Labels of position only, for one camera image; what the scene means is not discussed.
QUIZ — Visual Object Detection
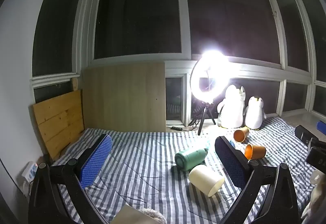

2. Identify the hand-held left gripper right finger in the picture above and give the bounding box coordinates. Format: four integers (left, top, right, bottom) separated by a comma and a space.
215, 136, 300, 224

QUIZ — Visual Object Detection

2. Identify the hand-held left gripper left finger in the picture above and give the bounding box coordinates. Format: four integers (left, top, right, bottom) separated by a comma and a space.
28, 134, 113, 224

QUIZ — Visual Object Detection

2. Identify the cream plastic cup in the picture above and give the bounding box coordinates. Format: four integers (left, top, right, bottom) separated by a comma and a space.
188, 164, 225, 197

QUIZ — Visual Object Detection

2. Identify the person's right forearm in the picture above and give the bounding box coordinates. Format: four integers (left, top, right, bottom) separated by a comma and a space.
301, 169, 326, 224

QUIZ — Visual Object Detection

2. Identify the orange paper cup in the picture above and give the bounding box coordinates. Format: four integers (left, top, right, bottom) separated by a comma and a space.
233, 127, 250, 143
244, 144, 267, 160

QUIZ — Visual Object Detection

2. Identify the green insulated cup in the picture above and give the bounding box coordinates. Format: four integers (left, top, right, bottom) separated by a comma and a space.
175, 147, 208, 171

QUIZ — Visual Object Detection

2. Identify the large penguin plush toy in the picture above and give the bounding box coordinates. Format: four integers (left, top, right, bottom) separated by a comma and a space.
217, 85, 246, 129

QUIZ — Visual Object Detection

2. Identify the black tripod stand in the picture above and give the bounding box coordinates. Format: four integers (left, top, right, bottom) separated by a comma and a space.
189, 100, 216, 136

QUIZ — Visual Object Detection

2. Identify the small penguin plush toy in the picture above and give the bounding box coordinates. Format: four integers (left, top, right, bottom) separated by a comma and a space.
244, 96, 267, 130

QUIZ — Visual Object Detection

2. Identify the pine plank board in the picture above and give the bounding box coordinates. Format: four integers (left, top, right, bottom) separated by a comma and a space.
32, 90, 85, 161

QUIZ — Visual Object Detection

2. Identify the striped bed sheet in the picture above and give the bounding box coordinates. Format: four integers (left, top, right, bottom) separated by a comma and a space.
52, 117, 322, 224

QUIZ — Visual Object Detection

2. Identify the beige cardboard sheet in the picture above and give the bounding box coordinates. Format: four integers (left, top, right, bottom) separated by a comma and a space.
110, 204, 143, 224

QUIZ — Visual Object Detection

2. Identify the white power strip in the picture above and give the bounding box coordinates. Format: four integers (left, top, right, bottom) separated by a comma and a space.
21, 161, 39, 181

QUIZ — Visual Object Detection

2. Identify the light wood panel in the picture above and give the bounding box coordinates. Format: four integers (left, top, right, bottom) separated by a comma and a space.
81, 62, 166, 133

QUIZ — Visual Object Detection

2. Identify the fuzzy knit cloth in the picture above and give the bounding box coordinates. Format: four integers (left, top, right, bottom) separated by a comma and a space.
139, 208, 167, 224

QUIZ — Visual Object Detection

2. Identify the black cable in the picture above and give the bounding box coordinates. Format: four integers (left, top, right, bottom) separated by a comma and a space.
190, 112, 202, 130

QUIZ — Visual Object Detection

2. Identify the ring light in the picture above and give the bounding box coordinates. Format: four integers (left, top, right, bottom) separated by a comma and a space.
190, 51, 231, 101

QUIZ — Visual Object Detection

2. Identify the white window frame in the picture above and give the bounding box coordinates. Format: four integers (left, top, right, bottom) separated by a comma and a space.
30, 0, 326, 128

